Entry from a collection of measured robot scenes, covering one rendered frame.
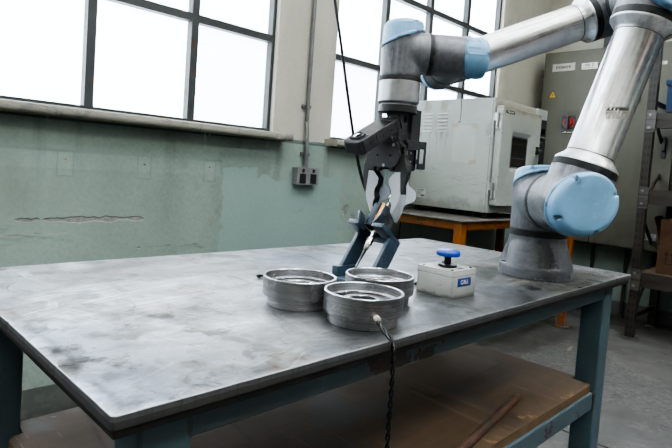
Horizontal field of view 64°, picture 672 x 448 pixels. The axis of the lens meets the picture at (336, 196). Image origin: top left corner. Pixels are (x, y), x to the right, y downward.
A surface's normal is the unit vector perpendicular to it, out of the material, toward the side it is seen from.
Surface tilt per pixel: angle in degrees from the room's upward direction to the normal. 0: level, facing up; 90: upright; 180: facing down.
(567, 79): 90
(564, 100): 90
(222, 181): 90
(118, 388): 0
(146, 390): 0
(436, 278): 90
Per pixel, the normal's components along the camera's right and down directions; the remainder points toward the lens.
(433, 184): -0.71, -0.01
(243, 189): 0.70, 0.08
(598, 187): -0.03, 0.18
